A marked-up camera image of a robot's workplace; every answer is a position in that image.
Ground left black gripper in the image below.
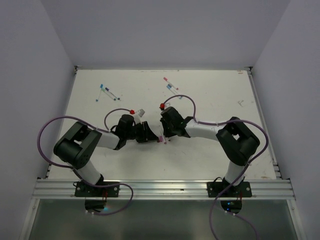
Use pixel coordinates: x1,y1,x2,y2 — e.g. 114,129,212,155
125,120,158,143

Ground purple capped marker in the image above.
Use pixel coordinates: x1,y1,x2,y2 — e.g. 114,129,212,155
159,129,167,145

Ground pink capped marker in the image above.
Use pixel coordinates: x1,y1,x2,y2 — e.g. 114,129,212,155
163,77,179,90

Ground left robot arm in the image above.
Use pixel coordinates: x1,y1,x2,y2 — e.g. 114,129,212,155
53,114,159,197

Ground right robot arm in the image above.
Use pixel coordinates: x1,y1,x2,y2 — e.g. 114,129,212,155
160,106,260,197

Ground light blue capped marker right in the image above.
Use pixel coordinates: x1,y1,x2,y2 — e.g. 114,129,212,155
166,84,183,100

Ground dark blue capped marker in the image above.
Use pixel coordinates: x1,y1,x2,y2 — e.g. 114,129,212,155
105,87,121,101

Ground thin light blue marker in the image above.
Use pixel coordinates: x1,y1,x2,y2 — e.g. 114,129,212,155
95,88,102,102

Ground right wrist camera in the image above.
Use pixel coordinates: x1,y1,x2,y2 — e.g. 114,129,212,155
159,101,171,111

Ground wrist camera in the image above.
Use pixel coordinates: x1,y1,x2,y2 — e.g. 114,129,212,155
133,109,145,125
159,101,171,111

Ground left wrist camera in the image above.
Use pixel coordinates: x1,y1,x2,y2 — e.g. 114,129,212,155
133,109,145,125

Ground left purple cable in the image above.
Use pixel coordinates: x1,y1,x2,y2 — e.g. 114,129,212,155
36,107,136,216

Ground purple cable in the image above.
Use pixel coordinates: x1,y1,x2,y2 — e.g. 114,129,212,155
36,107,136,216
163,94,270,240

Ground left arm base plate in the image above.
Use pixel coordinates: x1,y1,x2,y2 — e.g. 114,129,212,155
73,181,120,198

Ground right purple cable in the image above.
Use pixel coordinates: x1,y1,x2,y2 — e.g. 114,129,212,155
163,94,270,240

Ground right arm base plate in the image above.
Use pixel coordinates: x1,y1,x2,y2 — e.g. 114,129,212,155
206,181,253,198

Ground aluminium rail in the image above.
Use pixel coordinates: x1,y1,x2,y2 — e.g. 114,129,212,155
32,179,295,200

